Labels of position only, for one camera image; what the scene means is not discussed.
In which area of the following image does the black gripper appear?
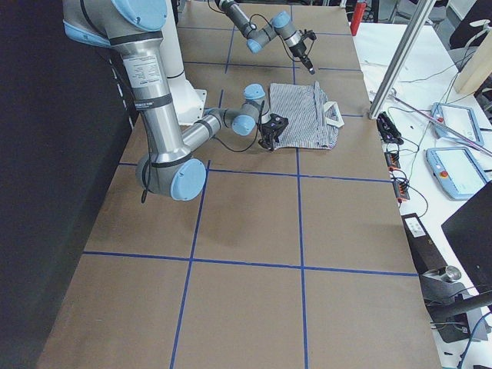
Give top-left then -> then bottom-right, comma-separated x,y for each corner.
258,129 -> 281,151
290,41 -> 315,75

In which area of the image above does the striped polo shirt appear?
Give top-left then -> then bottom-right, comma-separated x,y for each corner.
269,82 -> 344,150

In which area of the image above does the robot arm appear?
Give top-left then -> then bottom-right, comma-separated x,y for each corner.
62,1 -> 283,201
214,0 -> 317,75

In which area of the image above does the red cylinder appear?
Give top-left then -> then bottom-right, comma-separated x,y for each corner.
350,0 -> 367,36

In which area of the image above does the black clamp tool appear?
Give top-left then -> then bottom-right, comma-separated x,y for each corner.
377,111 -> 404,145

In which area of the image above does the metal rod with green tip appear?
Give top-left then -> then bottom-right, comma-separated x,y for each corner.
388,91 -> 492,156

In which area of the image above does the far teach pendant tablet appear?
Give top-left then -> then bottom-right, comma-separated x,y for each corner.
431,102 -> 484,146

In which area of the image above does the teach pendant tablet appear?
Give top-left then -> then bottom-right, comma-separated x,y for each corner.
425,146 -> 488,201
431,102 -> 484,146

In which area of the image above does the near teach pendant tablet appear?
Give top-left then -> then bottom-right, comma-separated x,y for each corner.
425,146 -> 488,201

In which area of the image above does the black box with label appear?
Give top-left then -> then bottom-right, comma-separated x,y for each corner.
401,213 -> 447,274

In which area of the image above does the black monitor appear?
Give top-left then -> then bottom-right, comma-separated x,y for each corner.
441,183 -> 491,292

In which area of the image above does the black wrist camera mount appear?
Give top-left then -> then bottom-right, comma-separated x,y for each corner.
299,29 -> 317,42
262,113 -> 288,135

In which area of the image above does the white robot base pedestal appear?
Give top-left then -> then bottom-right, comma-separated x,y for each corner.
160,0 -> 207,125

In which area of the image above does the aluminium frame post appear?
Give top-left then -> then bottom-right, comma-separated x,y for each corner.
368,0 -> 436,119

